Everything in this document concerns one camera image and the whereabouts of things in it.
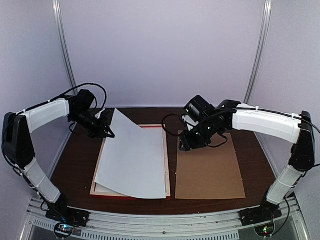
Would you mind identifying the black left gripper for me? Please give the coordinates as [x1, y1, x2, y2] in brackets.
[69, 109, 115, 139]

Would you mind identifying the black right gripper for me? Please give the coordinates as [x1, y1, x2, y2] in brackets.
[179, 119, 216, 152]

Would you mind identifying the brown backing board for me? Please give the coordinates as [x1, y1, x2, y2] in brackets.
[175, 133, 246, 200]

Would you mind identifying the red forest photo print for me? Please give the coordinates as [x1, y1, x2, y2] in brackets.
[94, 107, 168, 200]

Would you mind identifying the red wooden picture frame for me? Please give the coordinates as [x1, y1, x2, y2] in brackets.
[89, 123, 172, 200]

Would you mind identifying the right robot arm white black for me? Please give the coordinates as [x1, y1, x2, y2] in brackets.
[178, 95, 318, 221]

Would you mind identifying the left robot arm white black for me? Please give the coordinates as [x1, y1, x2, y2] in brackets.
[1, 89, 115, 222]

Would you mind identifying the left round led board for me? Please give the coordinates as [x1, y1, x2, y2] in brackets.
[53, 222, 75, 239]

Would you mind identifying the round led board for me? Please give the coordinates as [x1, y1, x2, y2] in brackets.
[53, 222, 75, 239]
[254, 223, 275, 238]

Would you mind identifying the right round led board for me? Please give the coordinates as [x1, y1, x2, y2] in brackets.
[254, 223, 275, 238]

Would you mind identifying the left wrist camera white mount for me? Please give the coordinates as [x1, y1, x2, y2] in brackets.
[94, 108, 106, 120]

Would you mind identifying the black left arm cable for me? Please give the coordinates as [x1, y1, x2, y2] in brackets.
[64, 83, 109, 111]

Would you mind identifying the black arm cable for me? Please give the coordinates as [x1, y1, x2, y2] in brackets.
[64, 83, 109, 111]
[161, 114, 186, 137]

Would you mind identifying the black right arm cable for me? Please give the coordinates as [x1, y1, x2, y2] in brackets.
[161, 114, 186, 137]

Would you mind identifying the aluminium front rail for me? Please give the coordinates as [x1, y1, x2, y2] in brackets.
[17, 197, 312, 240]

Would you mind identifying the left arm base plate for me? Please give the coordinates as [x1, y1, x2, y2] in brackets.
[45, 206, 90, 227]

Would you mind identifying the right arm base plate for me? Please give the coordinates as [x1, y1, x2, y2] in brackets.
[238, 206, 282, 226]

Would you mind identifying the left aluminium corner post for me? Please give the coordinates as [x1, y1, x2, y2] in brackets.
[52, 0, 76, 87]

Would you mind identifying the aluminium corner post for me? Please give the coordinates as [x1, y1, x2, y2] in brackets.
[244, 0, 273, 104]
[52, 0, 76, 87]

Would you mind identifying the right aluminium corner post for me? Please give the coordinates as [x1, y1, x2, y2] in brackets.
[244, 0, 273, 104]

